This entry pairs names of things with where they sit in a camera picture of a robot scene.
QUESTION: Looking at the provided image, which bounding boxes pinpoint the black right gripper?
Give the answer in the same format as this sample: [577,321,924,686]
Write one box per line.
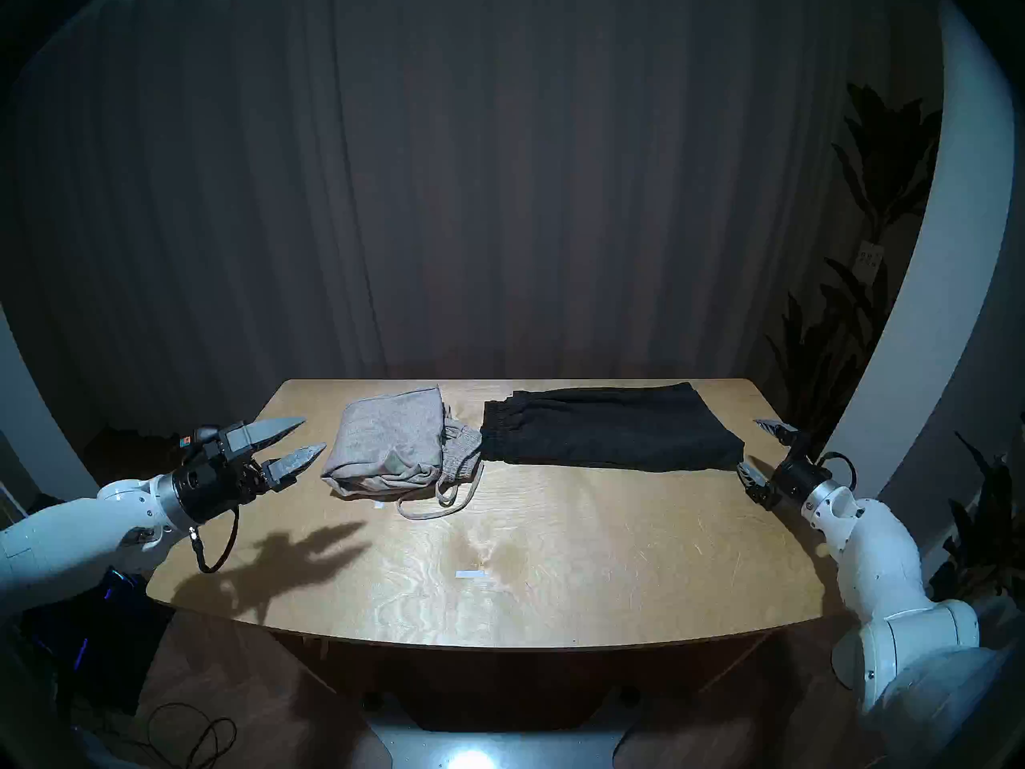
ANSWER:
[737,417,832,512]

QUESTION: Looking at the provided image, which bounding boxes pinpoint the tall dark leafy plant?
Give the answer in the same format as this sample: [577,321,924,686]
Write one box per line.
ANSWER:
[765,81,944,460]

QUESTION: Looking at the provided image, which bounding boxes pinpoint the grey drawstring pants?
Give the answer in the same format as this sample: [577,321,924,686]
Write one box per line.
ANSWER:
[320,384,488,521]

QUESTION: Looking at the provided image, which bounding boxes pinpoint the black drawstring pants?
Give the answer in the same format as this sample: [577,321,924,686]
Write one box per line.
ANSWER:
[480,383,746,472]

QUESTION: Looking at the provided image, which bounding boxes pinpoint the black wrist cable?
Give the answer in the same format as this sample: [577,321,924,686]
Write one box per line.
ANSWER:
[188,507,241,574]
[817,452,858,492]

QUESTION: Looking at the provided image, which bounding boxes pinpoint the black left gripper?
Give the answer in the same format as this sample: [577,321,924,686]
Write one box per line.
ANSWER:
[172,417,328,525]

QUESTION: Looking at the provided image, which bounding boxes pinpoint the black floor cable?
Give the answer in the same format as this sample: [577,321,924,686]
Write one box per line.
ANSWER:
[80,702,239,769]

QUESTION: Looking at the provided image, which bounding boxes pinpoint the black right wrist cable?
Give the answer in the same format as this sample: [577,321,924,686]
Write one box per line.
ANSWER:
[817,452,858,492]

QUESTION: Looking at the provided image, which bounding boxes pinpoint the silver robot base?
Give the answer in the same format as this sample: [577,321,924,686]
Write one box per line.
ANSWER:
[368,695,641,769]

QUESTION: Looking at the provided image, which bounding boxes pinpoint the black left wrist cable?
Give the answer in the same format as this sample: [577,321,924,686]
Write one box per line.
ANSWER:
[188,507,241,574]

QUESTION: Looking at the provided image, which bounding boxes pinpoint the brown pleated curtain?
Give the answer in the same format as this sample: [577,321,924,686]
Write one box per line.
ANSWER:
[0,0,946,456]

